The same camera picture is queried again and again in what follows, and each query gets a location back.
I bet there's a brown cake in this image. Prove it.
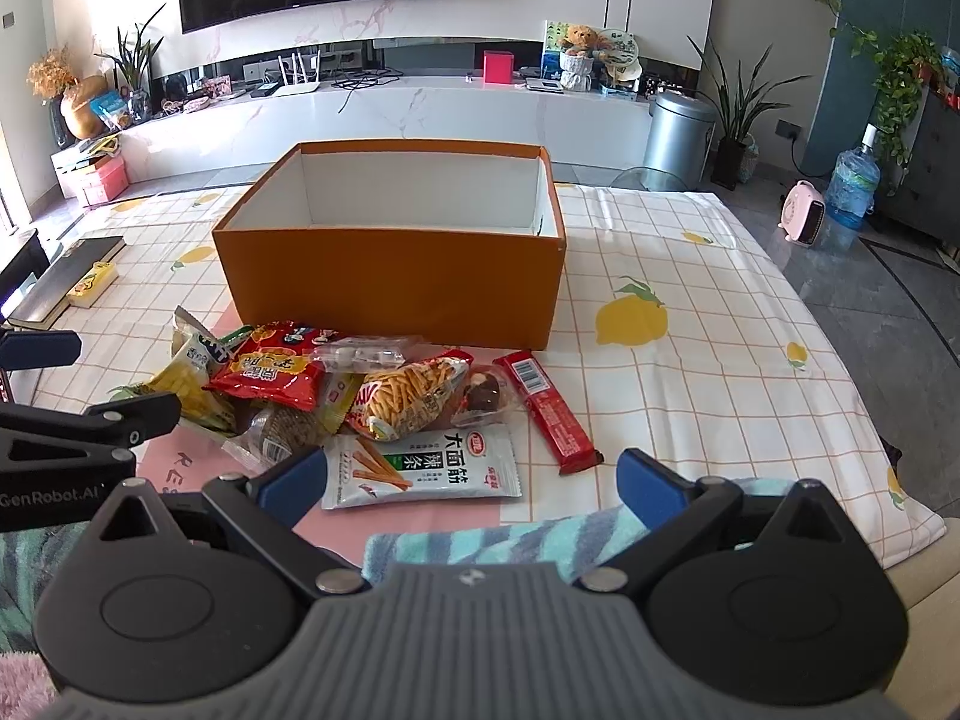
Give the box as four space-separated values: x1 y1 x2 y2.
223 401 335 475

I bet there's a yellow chip bag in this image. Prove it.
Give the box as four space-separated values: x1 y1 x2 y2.
110 305 254 436

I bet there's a silver spicy strip packet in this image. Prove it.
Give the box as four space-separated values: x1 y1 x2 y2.
320 424 523 511

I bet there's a red wafer bar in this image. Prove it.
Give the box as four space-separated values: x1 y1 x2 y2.
493 351 604 476

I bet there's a red chip bag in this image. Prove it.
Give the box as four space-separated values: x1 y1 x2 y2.
205 320 340 411

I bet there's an orange stick snack bag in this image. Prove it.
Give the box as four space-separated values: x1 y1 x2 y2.
345 349 473 442

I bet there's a clear yogurt ball pack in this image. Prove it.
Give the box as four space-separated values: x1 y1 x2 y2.
311 335 428 374

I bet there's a clear chocolate candy pack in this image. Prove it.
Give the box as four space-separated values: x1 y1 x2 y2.
451 364 521 429

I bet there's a yellow white America packet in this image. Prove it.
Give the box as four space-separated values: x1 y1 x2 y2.
316 372 364 434

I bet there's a black book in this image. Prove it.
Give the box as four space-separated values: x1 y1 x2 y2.
7 236 125 330

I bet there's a pink placemat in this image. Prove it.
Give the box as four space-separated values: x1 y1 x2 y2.
136 308 505 568

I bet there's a striped teal towel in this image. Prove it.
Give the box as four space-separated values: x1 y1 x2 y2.
361 502 647 585

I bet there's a lemon print tablecloth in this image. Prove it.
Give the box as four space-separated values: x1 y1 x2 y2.
34 184 947 566

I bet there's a pink storage box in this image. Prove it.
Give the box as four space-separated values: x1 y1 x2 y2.
50 145 130 208

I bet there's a tan vase with dried flowers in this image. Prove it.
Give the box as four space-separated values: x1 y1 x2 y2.
26 47 107 140

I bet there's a white tv cabinet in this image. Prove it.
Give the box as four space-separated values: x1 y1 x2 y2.
121 76 651 182

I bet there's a glass vase plant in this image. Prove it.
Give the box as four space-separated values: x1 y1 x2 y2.
98 5 164 124

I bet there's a pink small heater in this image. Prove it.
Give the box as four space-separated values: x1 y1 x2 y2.
778 181 825 245

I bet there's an orange cardboard box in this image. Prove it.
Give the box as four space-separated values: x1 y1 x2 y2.
213 138 566 349

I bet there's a clear glass chair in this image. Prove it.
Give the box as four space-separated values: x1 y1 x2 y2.
610 166 688 192

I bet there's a potted green plant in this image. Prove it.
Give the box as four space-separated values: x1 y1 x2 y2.
686 36 809 190

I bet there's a blue water jug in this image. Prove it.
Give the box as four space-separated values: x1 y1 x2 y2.
825 124 882 231

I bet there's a white router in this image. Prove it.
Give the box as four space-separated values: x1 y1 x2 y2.
275 50 320 98

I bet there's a silver trash can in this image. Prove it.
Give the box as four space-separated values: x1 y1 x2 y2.
643 91 718 188

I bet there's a dark cabinet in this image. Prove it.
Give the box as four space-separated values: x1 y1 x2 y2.
875 96 958 247

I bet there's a teddy bear in pot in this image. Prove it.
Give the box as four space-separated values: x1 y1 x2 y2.
560 25 610 93

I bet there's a red box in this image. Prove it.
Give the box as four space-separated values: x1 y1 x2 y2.
482 50 514 85

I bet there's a hanging ivy plant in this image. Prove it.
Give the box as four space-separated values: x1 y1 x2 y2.
789 0 958 179

